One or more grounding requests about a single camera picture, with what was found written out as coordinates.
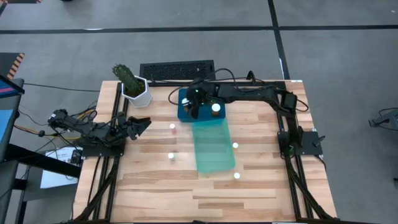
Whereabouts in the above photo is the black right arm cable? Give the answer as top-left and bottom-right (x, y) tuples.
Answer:
(167, 67), (259, 106)

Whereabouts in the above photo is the green cactus plant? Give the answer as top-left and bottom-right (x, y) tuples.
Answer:
(112, 63), (142, 96)

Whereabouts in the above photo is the black aluminium table frame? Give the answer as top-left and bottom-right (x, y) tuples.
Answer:
(73, 79), (335, 223)

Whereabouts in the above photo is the translucent teal plastic bin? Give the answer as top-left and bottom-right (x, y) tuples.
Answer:
(191, 118), (236, 174)

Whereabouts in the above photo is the small black electronics box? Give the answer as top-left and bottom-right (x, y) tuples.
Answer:
(70, 149), (83, 166)

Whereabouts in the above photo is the black side desk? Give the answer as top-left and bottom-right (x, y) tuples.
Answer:
(0, 142), (82, 224)

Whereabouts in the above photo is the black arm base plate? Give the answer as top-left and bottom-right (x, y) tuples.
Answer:
(277, 129), (324, 157)
(81, 133), (127, 158)

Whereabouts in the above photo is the dark blue plastic bin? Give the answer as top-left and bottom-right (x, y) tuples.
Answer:
(177, 88), (226, 123)

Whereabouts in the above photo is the white paper sheet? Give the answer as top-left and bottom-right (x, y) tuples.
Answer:
(40, 146), (83, 190)

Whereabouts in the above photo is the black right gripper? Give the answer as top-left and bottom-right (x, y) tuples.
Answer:
(185, 79), (218, 120)

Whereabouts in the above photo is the yellow cable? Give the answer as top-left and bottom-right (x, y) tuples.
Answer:
(14, 108), (97, 141)

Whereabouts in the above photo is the white hexagonal plant pot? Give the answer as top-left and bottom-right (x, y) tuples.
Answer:
(121, 75), (153, 109)

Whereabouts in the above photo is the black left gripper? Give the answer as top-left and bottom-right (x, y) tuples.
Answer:
(113, 112), (152, 141)

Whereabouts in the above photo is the thin black floor cable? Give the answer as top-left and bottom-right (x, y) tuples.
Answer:
(23, 82), (101, 93)

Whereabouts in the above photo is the blue screen monitor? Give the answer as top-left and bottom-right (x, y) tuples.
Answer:
(0, 74), (25, 162)

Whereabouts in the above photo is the black tripod stand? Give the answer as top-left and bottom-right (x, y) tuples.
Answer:
(368, 107), (398, 131)

